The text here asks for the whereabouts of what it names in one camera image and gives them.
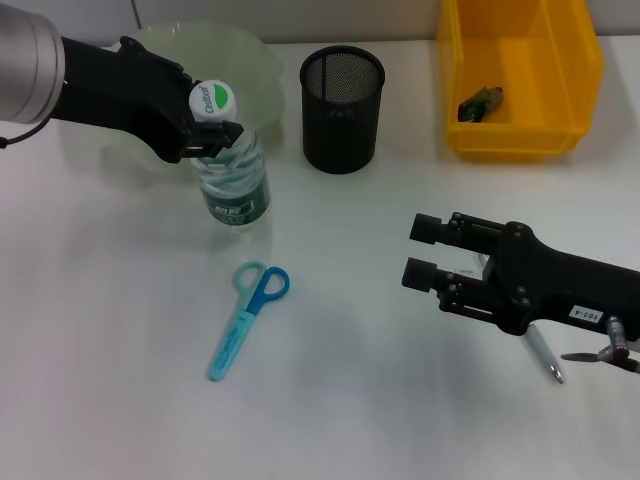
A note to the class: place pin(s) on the clear green-label water bottle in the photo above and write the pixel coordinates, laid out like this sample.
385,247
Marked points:
235,190

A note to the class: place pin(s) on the black mesh pen holder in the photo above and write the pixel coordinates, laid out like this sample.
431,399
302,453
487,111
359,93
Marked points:
340,115

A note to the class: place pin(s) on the blue capped scissors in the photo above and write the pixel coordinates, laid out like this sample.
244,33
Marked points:
247,310

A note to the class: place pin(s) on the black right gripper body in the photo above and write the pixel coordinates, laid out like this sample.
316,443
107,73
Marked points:
550,285

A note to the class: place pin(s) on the clear plastic ruler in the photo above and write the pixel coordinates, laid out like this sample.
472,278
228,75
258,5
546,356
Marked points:
462,271

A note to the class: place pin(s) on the yellow plastic storage bin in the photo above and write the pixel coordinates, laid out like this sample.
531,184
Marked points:
520,65

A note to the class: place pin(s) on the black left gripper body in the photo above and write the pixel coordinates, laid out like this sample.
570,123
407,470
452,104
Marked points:
125,90

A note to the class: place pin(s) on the green glass fruit plate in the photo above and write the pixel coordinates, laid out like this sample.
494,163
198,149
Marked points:
250,65

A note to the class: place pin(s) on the grey gel pen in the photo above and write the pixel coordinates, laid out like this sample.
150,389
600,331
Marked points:
545,355

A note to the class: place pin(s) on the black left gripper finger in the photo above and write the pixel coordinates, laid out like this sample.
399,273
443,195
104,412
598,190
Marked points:
187,80
210,137

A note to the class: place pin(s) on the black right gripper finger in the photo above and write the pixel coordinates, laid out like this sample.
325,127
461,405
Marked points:
420,274
425,227

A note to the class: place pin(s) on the green plastic wrapper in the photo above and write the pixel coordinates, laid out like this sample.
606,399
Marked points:
480,104

